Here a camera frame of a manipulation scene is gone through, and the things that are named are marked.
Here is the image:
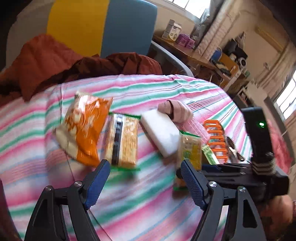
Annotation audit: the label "person's right hand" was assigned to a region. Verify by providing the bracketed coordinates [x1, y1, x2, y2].
[257, 195, 295, 240]

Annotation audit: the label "small silver spring clamp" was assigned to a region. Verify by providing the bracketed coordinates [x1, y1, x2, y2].
[226, 136, 245, 164]

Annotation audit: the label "small green white packet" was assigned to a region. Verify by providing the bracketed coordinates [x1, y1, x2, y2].
[201, 145, 220, 165]

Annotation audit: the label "orange plastic rack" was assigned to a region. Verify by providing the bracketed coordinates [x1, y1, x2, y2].
[203, 120, 228, 164]

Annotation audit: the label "yellow green cracker packet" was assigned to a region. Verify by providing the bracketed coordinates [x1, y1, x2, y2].
[174, 131, 202, 190]

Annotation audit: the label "striped pink green tablecloth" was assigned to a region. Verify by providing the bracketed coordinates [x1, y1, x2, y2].
[1, 75, 252, 240]

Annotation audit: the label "wooden side desk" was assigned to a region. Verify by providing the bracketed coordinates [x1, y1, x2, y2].
[152, 34, 241, 91]

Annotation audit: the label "orange snack bag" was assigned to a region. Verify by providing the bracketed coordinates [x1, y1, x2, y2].
[53, 91, 113, 168]

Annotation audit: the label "yellow cracker packet black stripe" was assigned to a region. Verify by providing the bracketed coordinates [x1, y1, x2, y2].
[104, 113, 140, 170]

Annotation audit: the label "purple boxes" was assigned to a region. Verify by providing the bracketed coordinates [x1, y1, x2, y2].
[175, 34, 195, 49]

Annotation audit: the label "white appliance carton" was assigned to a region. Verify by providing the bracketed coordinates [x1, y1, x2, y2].
[162, 19, 182, 42]

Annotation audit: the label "dark red jacket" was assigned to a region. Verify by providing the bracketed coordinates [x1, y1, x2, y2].
[1, 34, 162, 105]

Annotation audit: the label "grey yellow blue chair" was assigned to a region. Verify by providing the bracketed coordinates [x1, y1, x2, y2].
[6, 1, 193, 76]

